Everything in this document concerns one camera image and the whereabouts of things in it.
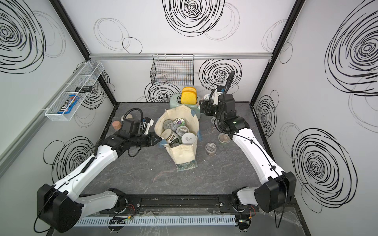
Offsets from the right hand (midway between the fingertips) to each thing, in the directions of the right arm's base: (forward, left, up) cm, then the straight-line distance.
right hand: (209, 101), depth 74 cm
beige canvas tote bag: (-21, +12, -20) cm, 32 cm away
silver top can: (-1, +24, -19) cm, 30 cm away
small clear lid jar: (-6, +15, -18) cm, 24 cm away
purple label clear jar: (+7, -6, -26) cm, 27 cm away
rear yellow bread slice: (+24, +12, -11) cm, 29 cm away
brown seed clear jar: (-5, -11, -29) cm, 31 cm away
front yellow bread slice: (+18, +12, -15) cm, 27 cm away
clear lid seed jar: (-12, -3, -29) cm, 31 cm away
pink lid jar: (0, +58, -22) cm, 62 cm away
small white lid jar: (+6, +17, -26) cm, 32 cm away
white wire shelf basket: (+3, +71, +3) cm, 71 cm away
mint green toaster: (+18, +21, -18) cm, 33 cm away
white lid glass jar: (-13, +11, -16) cm, 23 cm away
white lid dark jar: (-12, +21, -17) cm, 29 cm away
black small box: (+6, +67, +2) cm, 67 cm away
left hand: (-14, +25, -14) cm, 32 cm away
